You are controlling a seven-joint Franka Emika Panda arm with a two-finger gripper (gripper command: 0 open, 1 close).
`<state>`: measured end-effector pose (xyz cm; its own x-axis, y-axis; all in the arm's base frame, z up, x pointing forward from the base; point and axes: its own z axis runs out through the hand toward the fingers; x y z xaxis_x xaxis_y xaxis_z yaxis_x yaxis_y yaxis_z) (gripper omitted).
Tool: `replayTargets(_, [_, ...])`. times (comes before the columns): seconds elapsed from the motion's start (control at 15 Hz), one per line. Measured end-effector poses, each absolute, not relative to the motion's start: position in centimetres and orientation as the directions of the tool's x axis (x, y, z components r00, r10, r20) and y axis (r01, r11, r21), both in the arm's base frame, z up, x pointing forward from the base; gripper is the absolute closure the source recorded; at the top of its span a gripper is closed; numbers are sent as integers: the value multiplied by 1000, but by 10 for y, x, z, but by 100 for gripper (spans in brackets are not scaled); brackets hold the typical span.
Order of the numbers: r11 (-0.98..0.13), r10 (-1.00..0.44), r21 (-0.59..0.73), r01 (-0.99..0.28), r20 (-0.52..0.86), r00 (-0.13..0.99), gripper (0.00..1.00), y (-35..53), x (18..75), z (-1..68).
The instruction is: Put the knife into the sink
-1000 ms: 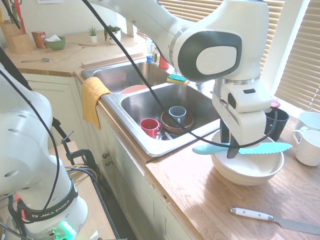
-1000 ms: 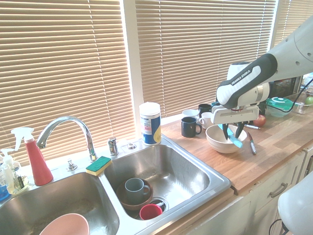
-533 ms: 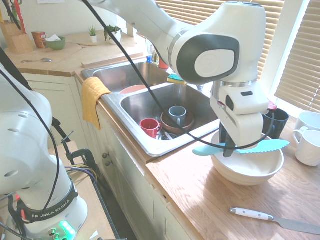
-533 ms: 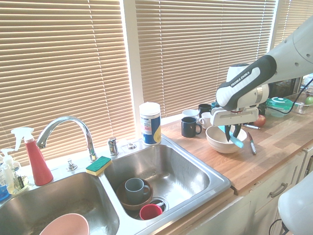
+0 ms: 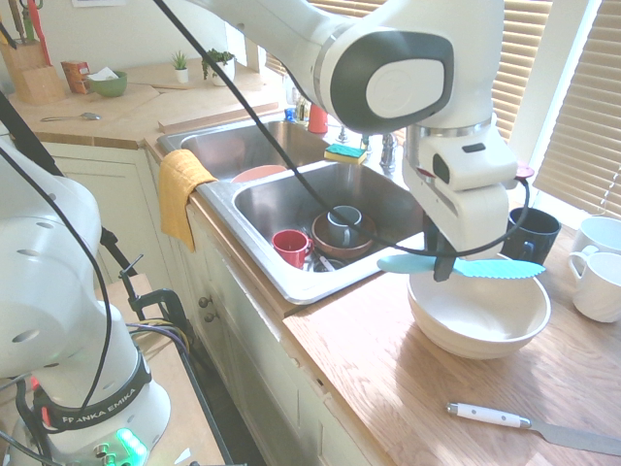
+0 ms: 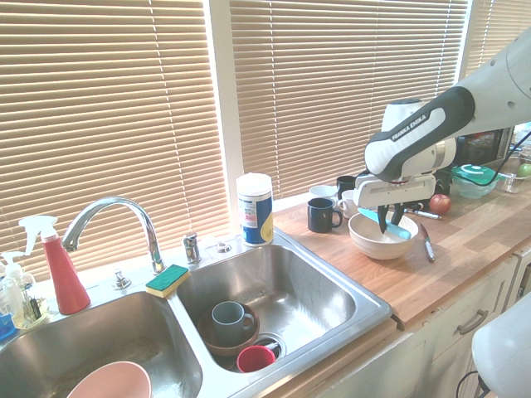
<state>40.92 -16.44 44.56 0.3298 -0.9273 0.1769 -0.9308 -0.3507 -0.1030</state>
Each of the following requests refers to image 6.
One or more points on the clear hand soap bottle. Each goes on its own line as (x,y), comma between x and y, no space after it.
(18,302)

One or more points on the red apple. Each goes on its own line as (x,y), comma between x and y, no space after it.
(439,204)

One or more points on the stainless steel double sink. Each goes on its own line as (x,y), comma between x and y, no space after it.
(290,290)

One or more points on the small chrome sink knob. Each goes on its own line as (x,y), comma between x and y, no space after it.
(121,280)

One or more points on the silver metal utensil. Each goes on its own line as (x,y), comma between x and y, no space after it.
(427,214)

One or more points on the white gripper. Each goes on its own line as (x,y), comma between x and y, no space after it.
(398,192)

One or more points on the chrome kitchen faucet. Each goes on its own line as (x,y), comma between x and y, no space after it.
(137,211)

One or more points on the white kitchen cabinet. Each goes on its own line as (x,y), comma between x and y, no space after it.
(448,344)

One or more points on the large black mug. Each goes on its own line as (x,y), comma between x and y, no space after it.
(320,215)

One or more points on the green yellow sponge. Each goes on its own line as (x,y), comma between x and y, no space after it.
(168,280)

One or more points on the chrome sink hole cap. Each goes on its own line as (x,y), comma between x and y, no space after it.
(223,247)

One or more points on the green lidded food container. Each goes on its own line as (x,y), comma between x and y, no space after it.
(475,178)

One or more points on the red plastic cup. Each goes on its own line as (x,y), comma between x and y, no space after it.
(255,360)

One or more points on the wide wooden window blind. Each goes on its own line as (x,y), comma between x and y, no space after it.
(103,124)
(332,74)

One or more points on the black microwave oven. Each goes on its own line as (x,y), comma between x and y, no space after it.
(485,145)

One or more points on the white blue cleaner canister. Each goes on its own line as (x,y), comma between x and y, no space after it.
(255,211)

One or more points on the clear plastic container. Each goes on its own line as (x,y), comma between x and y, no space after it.
(510,182)

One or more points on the white ceramic bowl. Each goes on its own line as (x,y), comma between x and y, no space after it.
(381,246)

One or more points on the green apple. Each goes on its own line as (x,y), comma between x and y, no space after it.
(525,170)

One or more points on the black toaster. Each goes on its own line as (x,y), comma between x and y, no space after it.
(443,182)

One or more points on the pink bowl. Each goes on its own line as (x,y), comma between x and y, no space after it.
(112,381)

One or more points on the teal spatula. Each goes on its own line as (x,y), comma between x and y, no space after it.
(396,230)

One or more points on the narrow wooden window blind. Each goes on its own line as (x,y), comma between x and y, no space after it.
(493,20)

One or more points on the small black mug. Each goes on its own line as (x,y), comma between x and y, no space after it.
(344,184)

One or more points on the red spray bottle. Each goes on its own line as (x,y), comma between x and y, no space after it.
(64,278)

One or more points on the white mug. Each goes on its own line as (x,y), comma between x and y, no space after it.
(346,205)
(321,192)

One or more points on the brown wooden bowl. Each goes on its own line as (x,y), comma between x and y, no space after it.
(220,350)

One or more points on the grey ceramic mug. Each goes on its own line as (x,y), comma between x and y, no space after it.
(228,323)

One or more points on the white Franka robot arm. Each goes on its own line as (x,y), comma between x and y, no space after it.
(477,108)

